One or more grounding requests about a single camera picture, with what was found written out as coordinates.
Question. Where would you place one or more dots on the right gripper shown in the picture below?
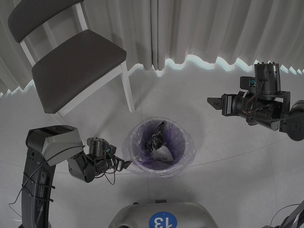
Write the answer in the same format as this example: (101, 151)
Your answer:
(229, 104)

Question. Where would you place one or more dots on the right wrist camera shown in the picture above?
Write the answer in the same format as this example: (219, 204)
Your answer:
(247, 82)

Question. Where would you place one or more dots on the white trash bin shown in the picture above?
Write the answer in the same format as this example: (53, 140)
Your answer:
(161, 169)

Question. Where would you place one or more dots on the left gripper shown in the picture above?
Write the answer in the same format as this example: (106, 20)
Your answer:
(118, 164)

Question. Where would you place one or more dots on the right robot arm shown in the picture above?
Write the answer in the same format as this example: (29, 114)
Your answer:
(268, 79)

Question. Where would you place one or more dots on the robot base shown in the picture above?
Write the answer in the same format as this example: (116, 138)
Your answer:
(142, 215)

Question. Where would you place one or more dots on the white chair with dark seat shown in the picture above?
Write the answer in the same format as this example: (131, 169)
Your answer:
(78, 63)

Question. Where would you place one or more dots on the black plastic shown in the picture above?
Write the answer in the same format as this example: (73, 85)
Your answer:
(154, 142)

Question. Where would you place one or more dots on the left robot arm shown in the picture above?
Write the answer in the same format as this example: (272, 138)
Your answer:
(59, 141)

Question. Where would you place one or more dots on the purple plastic bag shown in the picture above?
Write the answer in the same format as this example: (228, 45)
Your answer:
(185, 151)

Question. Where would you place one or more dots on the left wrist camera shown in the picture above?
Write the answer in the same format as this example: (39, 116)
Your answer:
(112, 149)

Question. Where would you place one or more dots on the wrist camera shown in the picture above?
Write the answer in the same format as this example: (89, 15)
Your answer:
(247, 82)
(112, 149)

